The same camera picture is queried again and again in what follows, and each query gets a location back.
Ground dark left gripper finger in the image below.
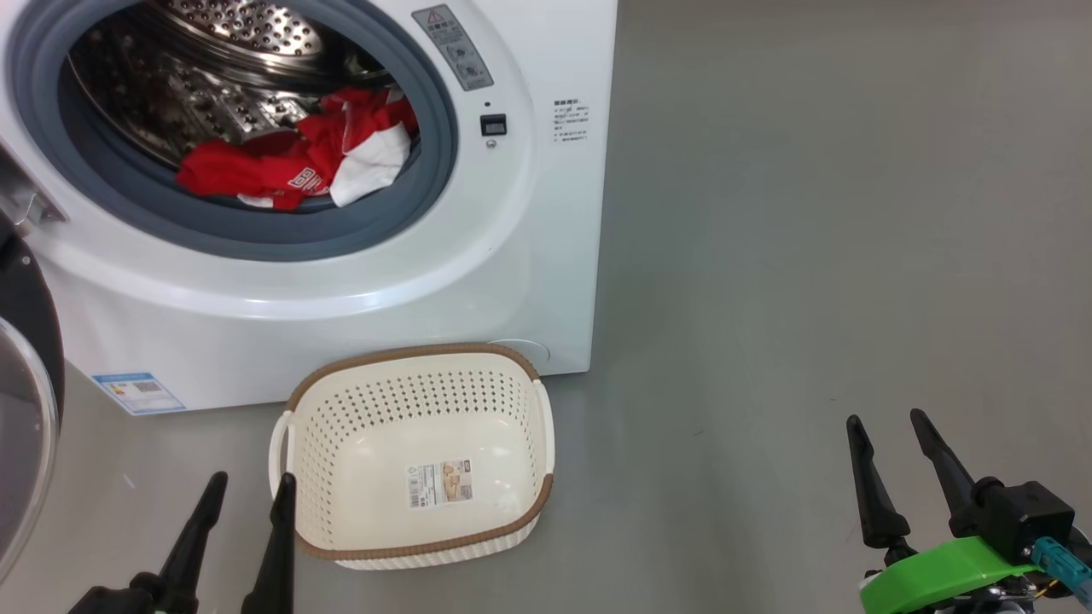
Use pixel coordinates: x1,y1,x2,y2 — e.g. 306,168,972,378
158,472,229,614
241,473,297,614

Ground blue energy label sticker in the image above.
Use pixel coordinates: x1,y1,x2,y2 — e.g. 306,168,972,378
92,372,187,415

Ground black-rimmed glass washer door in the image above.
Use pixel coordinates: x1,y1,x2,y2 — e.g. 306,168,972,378
0,213,67,589

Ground red and white jersey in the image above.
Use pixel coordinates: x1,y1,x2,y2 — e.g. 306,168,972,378
177,85,419,212

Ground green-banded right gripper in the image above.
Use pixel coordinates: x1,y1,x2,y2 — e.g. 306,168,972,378
846,408,1059,614

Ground teal right gripper cable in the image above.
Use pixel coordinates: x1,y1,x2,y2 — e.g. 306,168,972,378
1031,537,1092,611

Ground cream perforated laundry basket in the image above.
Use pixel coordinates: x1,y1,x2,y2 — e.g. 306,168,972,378
269,343,555,571

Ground grey warning label sticker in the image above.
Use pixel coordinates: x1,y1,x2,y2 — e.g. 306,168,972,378
412,4,495,92

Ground round white filter cover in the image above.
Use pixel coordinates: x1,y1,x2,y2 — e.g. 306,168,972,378
486,339,551,368

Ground paper product label sticker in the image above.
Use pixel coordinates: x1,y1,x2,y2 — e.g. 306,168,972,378
407,460,474,511

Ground white front-load washing machine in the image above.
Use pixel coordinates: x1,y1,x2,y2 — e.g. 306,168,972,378
0,0,619,416

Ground black text notice sticker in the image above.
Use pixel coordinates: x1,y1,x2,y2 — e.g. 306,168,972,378
553,98,590,143

